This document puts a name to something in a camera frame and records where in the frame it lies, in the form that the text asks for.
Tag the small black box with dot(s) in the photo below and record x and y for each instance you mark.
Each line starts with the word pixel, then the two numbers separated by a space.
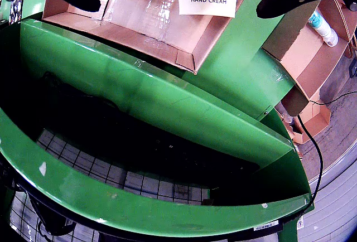
pixel 353 66

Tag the green metal shelf rack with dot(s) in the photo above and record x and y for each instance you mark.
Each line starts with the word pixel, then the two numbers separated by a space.
pixel 139 86

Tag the shallow cardboard tray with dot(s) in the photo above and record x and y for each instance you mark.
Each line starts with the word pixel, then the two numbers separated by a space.
pixel 134 27

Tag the white teal bottle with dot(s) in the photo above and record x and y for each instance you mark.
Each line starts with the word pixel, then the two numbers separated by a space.
pixel 325 28

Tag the black power adapter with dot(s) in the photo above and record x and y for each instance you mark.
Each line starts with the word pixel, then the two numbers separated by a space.
pixel 266 225

